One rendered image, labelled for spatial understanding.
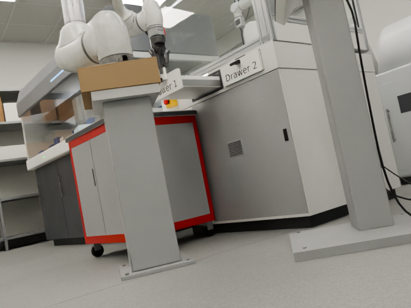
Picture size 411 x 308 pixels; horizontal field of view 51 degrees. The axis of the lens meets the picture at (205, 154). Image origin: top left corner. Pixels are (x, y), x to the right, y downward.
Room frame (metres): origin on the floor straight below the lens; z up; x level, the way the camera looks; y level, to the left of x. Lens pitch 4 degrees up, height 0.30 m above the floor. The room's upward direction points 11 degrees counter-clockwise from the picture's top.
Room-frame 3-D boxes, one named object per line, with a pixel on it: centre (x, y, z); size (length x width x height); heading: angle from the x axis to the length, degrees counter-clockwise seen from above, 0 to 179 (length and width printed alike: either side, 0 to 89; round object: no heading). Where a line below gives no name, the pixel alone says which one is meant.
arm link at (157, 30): (2.26, 0.14, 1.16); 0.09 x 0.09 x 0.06
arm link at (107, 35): (1.86, 0.32, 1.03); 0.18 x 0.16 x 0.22; 62
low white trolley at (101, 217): (2.59, 0.42, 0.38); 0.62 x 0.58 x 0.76; 40
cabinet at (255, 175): (2.75, -0.47, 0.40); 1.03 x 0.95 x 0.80; 40
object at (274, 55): (2.76, -0.47, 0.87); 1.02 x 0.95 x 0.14; 40
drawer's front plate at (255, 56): (2.24, -0.27, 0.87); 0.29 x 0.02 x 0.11; 40
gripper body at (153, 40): (2.26, 0.14, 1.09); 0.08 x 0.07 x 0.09; 130
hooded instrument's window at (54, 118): (4.00, 0.77, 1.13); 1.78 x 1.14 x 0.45; 40
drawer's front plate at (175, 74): (2.29, 0.15, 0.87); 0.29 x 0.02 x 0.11; 40
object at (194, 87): (2.43, -0.01, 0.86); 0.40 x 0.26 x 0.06; 130
